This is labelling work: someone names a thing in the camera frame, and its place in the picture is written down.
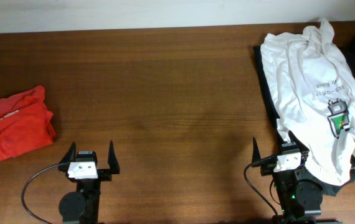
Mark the white printed t-shirt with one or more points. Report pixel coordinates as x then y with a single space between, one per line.
313 91

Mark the folded red t-shirt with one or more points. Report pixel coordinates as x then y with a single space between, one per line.
25 123

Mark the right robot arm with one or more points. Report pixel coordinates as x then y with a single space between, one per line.
300 199

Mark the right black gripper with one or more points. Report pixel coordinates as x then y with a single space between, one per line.
303 150

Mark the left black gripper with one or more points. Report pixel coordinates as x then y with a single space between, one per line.
104 174

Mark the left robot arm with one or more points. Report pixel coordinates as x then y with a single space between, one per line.
82 205

